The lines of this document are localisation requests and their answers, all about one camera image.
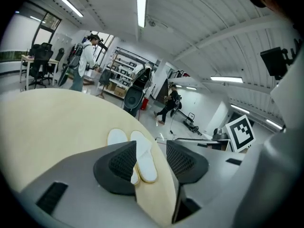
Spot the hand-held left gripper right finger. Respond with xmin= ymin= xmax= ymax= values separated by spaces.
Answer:
xmin=166 ymin=138 xmax=248 ymax=225

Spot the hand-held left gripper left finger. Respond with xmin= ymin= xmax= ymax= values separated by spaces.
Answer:
xmin=20 ymin=140 xmax=153 ymax=228

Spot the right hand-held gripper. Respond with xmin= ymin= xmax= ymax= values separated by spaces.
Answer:
xmin=212 ymin=114 xmax=257 ymax=153

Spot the white slipper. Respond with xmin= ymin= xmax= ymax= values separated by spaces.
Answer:
xmin=130 ymin=130 xmax=158 ymax=183
xmin=107 ymin=128 xmax=140 ymax=185

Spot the long ceiling light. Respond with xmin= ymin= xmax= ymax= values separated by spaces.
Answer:
xmin=136 ymin=0 xmax=149 ymax=29
xmin=59 ymin=0 xmax=84 ymax=18
xmin=29 ymin=15 xmax=46 ymax=24
xmin=209 ymin=76 xmax=244 ymax=84
xmin=229 ymin=104 xmax=250 ymax=115
xmin=265 ymin=118 xmax=284 ymax=131

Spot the black hand trolley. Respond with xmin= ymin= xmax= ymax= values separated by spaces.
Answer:
xmin=182 ymin=112 xmax=203 ymax=136

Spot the red box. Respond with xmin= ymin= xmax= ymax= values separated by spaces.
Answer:
xmin=140 ymin=97 xmax=150 ymax=111

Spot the dark staircase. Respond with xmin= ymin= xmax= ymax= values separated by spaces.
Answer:
xmin=155 ymin=78 xmax=170 ymax=105

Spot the black monitor screen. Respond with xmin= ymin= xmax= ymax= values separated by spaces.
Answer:
xmin=259 ymin=46 xmax=296 ymax=81

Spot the tripod stand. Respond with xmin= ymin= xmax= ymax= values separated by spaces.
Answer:
xmin=96 ymin=84 xmax=106 ymax=100

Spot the black oval backpack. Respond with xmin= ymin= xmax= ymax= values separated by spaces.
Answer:
xmin=123 ymin=66 xmax=153 ymax=110
xmin=57 ymin=44 xmax=84 ymax=87

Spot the dark bag on tripod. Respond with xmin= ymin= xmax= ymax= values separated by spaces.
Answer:
xmin=98 ymin=69 xmax=112 ymax=86

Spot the white storage shelf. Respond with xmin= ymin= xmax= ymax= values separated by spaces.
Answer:
xmin=102 ymin=46 xmax=159 ymax=100

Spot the group of grey shelf machines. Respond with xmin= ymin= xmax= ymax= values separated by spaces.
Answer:
xmin=111 ymin=60 xmax=146 ymax=88

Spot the wooden desk with white legs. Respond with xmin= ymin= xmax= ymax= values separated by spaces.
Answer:
xmin=19 ymin=54 xmax=60 ymax=91

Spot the black office chair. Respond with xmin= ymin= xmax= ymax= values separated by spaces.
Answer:
xmin=25 ymin=42 xmax=54 ymax=89
xmin=47 ymin=47 xmax=66 ymax=85

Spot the white locker cabinet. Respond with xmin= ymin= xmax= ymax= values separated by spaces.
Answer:
xmin=52 ymin=33 xmax=73 ymax=54

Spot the large window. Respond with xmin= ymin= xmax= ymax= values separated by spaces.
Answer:
xmin=0 ymin=11 xmax=63 ymax=64

